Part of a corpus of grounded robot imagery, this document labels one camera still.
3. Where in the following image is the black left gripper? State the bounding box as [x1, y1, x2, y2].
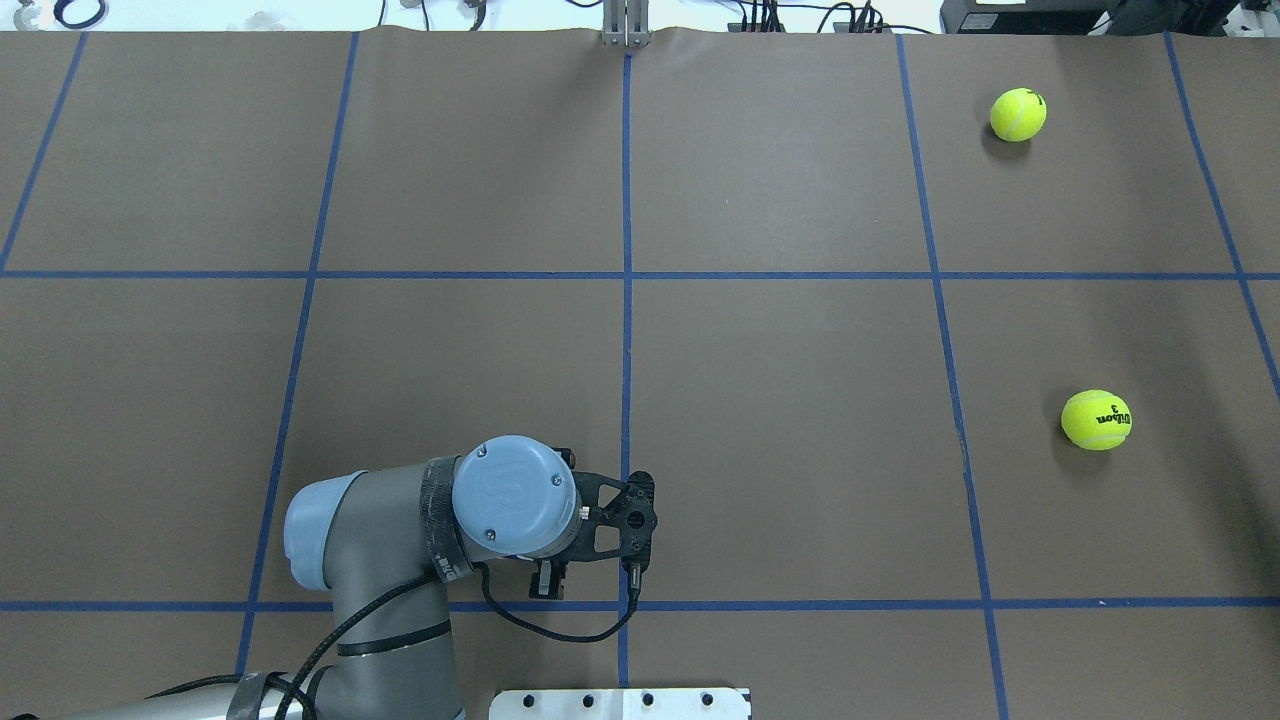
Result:
[520, 448, 658, 600]

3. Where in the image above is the yellow Wilson tennis ball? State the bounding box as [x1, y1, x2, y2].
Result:
[1060, 389, 1133, 451]

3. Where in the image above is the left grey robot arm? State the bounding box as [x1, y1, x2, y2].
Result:
[91, 436, 657, 719]

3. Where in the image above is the yellow far tennis ball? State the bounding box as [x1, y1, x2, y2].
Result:
[989, 88, 1048, 143]

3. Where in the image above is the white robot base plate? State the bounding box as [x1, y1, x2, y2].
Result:
[488, 687, 753, 719]

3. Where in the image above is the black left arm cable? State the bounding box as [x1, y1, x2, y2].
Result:
[150, 560, 641, 720]

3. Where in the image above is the aluminium frame post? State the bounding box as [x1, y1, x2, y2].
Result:
[600, 0, 652, 49]

